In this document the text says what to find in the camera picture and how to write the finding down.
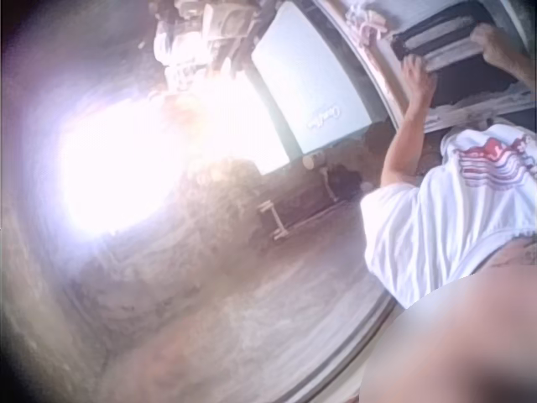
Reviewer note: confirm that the white pipe leg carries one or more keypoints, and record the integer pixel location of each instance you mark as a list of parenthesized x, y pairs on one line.
[(327, 184)]

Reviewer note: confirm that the white appliance with script logo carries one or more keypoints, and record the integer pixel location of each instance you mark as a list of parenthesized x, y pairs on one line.
[(310, 80)]

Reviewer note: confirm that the person's right fingers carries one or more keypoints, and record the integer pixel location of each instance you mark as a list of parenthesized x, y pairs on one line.
[(480, 35)]

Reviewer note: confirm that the black and grey tray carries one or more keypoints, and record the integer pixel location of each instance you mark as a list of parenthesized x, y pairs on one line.
[(440, 40)]

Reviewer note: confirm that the white wooden cabinet frame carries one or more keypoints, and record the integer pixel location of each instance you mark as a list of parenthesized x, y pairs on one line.
[(474, 111)]

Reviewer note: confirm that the white cylinder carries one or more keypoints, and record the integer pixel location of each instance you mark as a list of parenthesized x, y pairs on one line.
[(313, 161)]

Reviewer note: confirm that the person's left fingers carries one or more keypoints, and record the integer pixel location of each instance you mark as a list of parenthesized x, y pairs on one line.
[(413, 66)]

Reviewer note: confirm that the person's left hand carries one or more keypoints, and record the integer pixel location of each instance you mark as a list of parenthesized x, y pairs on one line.
[(419, 88)]

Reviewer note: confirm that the cluttered shelf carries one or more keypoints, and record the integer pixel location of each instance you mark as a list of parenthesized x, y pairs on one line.
[(201, 38)]

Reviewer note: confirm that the small white stand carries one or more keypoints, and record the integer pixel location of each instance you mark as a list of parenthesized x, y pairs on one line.
[(273, 219)]

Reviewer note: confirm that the pink cloth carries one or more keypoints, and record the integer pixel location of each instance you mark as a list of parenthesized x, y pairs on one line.
[(369, 23)]

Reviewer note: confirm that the person's right hand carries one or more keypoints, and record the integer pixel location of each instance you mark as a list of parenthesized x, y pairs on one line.
[(491, 44)]

